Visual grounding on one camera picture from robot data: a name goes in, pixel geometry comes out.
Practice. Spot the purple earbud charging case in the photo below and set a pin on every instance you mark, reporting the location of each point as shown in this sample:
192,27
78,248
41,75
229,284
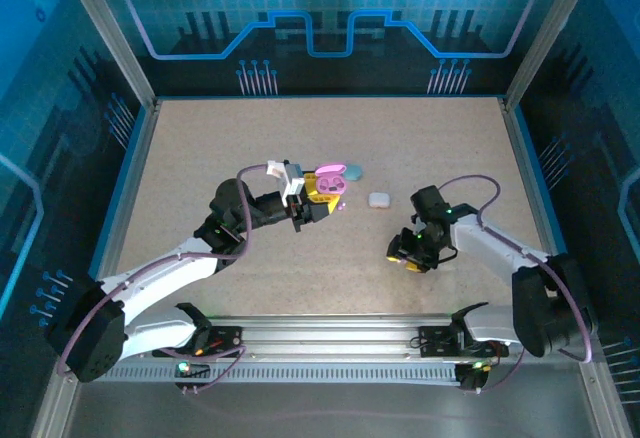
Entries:
332,183

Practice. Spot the blue earbud charging case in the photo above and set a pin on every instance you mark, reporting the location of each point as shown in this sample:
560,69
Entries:
356,173

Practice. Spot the white earbud charging case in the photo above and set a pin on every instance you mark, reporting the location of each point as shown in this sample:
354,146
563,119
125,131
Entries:
379,200

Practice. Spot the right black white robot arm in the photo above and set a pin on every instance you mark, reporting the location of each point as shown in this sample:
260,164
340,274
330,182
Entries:
480,245

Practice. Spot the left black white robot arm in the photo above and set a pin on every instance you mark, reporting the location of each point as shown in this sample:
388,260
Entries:
165,273

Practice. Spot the right black controller box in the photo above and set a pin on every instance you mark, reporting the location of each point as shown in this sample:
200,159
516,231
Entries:
470,380

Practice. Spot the black controller box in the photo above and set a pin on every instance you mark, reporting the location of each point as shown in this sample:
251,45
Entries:
197,372
470,380

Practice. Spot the grey metal front shelf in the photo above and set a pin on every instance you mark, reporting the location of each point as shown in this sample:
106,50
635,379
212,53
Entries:
325,413

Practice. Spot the left black controller box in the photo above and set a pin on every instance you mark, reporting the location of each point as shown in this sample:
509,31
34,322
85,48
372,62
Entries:
197,372

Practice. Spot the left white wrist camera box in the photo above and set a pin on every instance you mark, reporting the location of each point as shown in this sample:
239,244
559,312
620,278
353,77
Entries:
292,185

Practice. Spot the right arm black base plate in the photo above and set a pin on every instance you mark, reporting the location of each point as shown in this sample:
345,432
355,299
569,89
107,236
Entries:
435,340

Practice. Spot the aluminium front rail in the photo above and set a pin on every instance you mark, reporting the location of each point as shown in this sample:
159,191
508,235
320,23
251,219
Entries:
325,333

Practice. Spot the right aluminium table side rail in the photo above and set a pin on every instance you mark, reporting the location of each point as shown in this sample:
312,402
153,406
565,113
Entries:
522,158

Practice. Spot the aluminium table side rail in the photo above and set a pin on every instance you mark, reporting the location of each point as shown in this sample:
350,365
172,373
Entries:
126,198
522,158

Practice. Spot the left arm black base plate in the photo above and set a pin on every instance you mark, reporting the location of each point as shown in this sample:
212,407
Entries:
230,338

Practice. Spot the left aluminium table side rail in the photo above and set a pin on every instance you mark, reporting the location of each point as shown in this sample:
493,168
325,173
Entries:
126,198

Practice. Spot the left aluminium frame post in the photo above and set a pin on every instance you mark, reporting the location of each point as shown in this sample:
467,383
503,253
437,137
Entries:
111,33

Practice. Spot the aluminium frame post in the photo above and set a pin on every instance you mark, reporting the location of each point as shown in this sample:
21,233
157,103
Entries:
550,33
111,33

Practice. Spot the right aluminium frame post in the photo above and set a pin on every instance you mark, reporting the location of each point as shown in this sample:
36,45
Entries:
550,33

